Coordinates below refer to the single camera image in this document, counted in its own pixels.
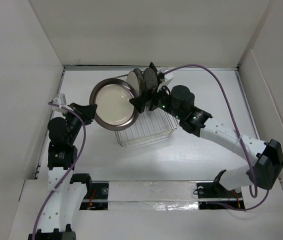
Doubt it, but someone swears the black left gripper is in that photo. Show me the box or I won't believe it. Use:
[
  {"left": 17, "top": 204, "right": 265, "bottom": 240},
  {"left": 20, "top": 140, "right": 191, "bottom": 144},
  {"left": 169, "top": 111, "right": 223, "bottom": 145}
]
[{"left": 61, "top": 102, "right": 96, "bottom": 145}]

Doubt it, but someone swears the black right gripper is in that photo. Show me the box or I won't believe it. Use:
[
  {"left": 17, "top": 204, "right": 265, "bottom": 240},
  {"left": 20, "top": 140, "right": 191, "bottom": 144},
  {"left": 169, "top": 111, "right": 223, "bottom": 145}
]
[{"left": 130, "top": 80, "right": 184, "bottom": 121}]

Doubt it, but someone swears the black rimmed striped round plate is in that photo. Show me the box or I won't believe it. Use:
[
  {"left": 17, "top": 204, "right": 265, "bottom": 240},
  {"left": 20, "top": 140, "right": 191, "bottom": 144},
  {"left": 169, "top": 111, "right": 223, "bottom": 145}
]
[{"left": 133, "top": 68, "right": 146, "bottom": 96}]

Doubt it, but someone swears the beige plate with tree pattern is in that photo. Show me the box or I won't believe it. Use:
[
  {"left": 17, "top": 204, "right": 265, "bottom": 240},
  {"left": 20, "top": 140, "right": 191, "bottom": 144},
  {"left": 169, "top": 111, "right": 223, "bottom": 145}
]
[{"left": 126, "top": 71, "right": 141, "bottom": 97}]

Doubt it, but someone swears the beige plate with brown rim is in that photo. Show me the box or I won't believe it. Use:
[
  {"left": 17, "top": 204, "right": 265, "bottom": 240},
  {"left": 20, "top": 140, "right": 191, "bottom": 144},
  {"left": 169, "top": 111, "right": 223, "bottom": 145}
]
[{"left": 89, "top": 78, "right": 139, "bottom": 132}]

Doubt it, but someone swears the grey round deer plate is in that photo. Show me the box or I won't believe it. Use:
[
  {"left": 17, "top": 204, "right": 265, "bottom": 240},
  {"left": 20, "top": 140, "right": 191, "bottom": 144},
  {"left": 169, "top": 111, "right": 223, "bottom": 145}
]
[{"left": 142, "top": 67, "right": 158, "bottom": 89}]

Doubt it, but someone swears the black square floral plate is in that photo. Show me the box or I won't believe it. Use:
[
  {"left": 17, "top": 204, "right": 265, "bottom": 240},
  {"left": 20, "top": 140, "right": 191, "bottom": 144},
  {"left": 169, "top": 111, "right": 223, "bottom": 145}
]
[{"left": 149, "top": 61, "right": 162, "bottom": 87}]

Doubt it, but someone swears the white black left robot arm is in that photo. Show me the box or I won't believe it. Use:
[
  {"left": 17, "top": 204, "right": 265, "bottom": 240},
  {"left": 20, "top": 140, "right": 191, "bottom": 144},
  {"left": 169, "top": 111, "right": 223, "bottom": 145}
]
[{"left": 28, "top": 99, "right": 97, "bottom": 240}]

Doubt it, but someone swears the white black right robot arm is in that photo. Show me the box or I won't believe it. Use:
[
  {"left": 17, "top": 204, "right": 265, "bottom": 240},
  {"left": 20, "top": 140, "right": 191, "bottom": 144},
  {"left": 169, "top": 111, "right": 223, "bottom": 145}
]
[{"left": 129, "top": 85, "right": 283, "bottom": 197}]

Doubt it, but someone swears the silver wire dish rack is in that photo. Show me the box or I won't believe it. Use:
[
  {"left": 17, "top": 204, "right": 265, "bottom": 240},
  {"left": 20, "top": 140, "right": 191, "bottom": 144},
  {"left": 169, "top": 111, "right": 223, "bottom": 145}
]
[{"left": 115, "top": 108, "right": 178, "bottom": 148}]

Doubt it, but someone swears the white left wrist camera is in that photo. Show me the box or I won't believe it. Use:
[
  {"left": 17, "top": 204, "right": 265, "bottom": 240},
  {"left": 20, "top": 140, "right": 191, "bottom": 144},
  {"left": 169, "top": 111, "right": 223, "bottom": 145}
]
[{"left": 52, "top": 93, "right": 67, "bottom": 106}]

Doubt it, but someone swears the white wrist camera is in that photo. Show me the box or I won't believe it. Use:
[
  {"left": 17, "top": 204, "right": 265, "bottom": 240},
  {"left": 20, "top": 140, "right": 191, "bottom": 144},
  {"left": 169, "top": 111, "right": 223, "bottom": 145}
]
[
  {"left": 157, "top": 67, "right": 174, "bottom": 92},
  {"left": 52, "top": 93, "right": 67, "bottom": 106}
]

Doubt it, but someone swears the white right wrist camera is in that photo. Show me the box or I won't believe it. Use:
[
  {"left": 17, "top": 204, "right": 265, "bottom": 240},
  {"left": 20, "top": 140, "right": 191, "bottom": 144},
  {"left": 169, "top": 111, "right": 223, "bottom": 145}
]
[{"left": 157, "top": 67, "right": 174, "bottom": 92}]

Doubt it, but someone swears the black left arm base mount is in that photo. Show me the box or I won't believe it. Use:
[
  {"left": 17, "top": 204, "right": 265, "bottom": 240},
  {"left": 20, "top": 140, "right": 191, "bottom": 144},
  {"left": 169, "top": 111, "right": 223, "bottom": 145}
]
[{"left": 79, "top": 181, "right": 109, "bottom": 211}]

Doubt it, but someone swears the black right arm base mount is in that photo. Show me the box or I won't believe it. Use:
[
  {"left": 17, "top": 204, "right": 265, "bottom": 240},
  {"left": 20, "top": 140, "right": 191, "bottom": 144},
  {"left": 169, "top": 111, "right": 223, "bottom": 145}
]
[{"left": 193, "top": 181, "right": 245, "bottom": 210}]

